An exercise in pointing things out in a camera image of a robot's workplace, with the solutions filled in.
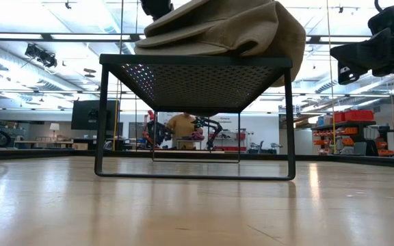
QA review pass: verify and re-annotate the large red storage bin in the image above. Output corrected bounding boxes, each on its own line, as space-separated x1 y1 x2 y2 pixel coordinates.
343 109 375 122

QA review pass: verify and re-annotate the black perforated metal stand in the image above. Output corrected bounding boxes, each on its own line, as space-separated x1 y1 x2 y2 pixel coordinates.
94 53 296 181

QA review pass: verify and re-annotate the black storage shelf rack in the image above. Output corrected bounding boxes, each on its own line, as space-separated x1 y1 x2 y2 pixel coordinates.
311 120 394 158

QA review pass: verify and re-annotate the person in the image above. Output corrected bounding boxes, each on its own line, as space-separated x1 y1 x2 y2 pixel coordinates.
166 112 198 150

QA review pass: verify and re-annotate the black ceiling fixture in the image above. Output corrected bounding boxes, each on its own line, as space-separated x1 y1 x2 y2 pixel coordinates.
24 43 59 69

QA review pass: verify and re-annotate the black wall monitor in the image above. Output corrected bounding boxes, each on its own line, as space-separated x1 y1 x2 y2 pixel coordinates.
71 99 120 131

